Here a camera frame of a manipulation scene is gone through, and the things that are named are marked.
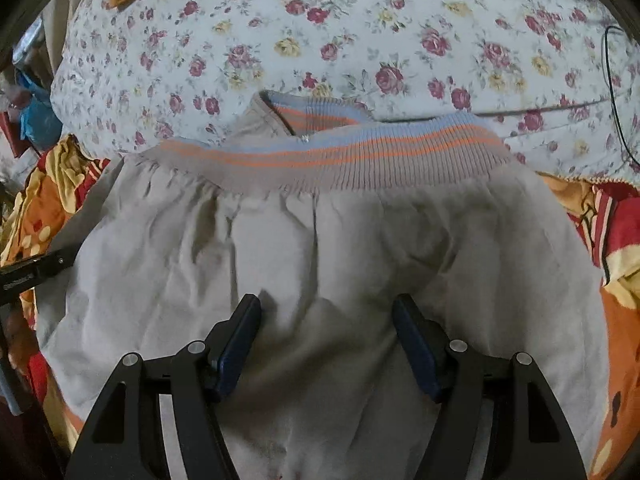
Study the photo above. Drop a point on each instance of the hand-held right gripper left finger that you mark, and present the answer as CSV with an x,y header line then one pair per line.
x,y
240,345

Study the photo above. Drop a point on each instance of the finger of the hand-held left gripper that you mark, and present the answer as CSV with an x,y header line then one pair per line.
x,y
35,272

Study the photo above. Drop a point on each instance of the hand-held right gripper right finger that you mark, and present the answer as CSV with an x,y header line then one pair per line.
x,y
412,345

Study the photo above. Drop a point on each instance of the beige jacket with striped ribbing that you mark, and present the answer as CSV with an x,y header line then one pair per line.
x,y
320,240

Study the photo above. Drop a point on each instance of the blue plastic bag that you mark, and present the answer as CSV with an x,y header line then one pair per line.
x,y
37,115

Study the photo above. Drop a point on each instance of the orange red printed blanket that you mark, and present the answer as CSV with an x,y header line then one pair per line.
x,y
620,240

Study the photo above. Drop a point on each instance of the white floral quilt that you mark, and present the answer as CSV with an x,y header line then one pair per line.
x,y
350,35

